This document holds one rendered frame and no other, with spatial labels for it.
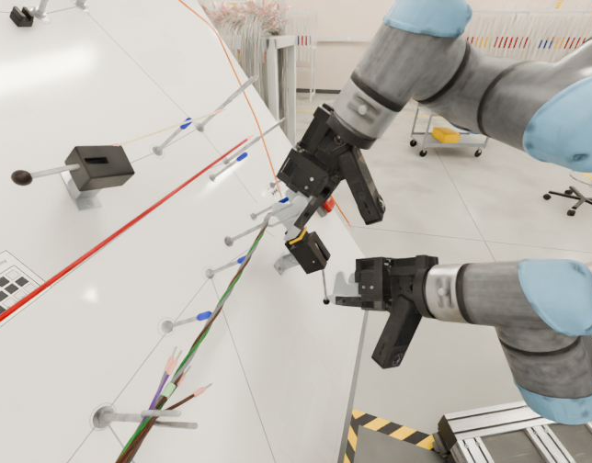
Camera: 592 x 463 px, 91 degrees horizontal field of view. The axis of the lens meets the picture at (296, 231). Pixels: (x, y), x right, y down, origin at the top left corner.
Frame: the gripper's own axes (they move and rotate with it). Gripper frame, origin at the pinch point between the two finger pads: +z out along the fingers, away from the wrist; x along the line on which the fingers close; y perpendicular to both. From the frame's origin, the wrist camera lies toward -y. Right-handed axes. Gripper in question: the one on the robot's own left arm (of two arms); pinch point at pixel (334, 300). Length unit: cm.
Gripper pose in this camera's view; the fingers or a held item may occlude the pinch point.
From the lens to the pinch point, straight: 57.4
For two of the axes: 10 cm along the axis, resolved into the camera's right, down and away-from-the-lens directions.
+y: 0.3, -9.8, 2.0
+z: -6.0, 1.4, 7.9
